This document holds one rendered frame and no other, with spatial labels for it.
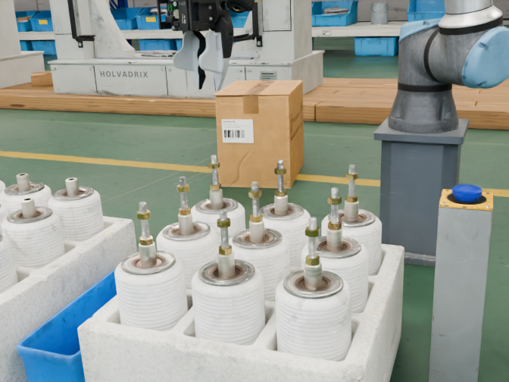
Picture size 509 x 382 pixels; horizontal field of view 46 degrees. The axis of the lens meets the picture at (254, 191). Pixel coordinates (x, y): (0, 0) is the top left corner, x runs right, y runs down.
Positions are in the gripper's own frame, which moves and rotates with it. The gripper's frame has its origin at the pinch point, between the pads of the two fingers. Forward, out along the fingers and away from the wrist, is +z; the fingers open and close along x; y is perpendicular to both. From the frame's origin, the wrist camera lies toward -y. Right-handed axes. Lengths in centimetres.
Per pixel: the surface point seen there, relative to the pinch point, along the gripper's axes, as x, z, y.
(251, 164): -50, 39, -70
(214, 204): 0.3, 20.8, 1.2
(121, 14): -476, 7, -372
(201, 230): 5.8, 21.4, 10.4
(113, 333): 8.0, 28.8, 30.3
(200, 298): 17.8, 23.5, 23.5
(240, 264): 18.6, 21.3, 16.2
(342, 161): -42, 47, -112
